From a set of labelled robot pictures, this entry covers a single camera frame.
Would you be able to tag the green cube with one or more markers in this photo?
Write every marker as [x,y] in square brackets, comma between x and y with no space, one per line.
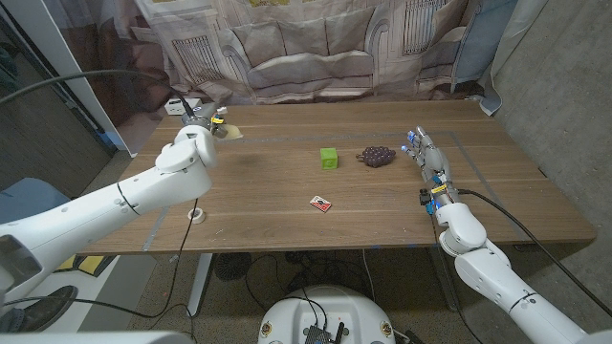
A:
[329,158]

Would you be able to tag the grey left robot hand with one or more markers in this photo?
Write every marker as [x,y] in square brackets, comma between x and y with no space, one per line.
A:
[203,116]

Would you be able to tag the printed sofa backdrop cloth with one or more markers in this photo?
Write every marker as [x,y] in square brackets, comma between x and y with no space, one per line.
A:
[311,48]

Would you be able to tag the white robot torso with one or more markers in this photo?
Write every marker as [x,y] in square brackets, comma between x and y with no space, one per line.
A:
[334,306]

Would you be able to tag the person leg in jeans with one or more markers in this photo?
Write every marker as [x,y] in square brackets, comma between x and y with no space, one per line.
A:
[48,308]

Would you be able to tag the white floor platform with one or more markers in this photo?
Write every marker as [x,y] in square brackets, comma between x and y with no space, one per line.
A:
[124,296]

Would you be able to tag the purple toy grapes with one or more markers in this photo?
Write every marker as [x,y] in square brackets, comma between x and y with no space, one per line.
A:
[378,156]

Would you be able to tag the black round fan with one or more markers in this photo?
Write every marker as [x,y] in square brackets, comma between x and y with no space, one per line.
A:
[232,266]

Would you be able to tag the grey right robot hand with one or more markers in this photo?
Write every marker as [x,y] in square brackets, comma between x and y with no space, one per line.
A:
[435,160]

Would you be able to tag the white table leg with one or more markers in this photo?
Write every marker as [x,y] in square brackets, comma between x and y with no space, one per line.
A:
[201,282]

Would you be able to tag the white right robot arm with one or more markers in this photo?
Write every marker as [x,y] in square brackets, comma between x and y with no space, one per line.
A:
[497,282]

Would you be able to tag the red matchbox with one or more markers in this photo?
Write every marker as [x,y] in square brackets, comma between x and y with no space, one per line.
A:
[320,204]

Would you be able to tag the white door frame post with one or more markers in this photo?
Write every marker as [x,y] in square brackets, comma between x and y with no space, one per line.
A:
[57,52]

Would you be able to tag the yellow black pad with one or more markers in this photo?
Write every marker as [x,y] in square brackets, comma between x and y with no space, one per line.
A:
[91,264]

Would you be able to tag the white tape roll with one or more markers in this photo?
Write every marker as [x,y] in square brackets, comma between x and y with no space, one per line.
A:
[191,216]

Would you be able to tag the white power strip box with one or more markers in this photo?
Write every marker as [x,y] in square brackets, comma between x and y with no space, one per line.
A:
[172,107]

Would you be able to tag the blue chair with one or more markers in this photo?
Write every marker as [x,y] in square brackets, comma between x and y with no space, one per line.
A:
[28,200]

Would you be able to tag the grey table leg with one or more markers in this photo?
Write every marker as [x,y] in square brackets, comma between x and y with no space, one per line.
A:
[447,291]

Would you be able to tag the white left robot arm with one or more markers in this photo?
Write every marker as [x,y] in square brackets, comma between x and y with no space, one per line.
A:
[119,205]

